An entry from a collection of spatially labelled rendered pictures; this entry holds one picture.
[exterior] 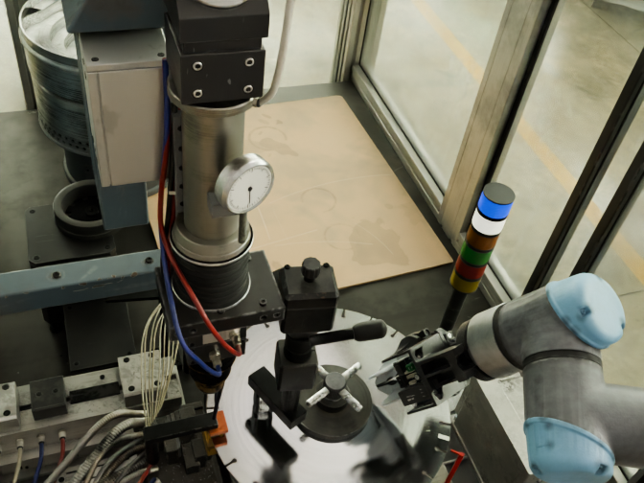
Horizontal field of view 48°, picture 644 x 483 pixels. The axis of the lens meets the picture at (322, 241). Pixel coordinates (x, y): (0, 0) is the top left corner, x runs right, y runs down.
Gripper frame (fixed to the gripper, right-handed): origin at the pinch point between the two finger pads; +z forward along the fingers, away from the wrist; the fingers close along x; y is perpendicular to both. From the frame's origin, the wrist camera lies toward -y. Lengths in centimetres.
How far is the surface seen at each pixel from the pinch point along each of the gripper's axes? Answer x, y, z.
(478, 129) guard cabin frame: -31, -50, 1
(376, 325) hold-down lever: -7.8, 15.5, -19.7
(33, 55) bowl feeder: -73, 10, 32
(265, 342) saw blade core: -12.0, 6.5, 12.3
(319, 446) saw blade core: 3.2, 11.0, 4.9
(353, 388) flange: -1.1, 2.6, 3.9
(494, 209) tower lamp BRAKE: -14.3, -17.9, -15.5
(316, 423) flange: 0.5, 9.8, 4.9
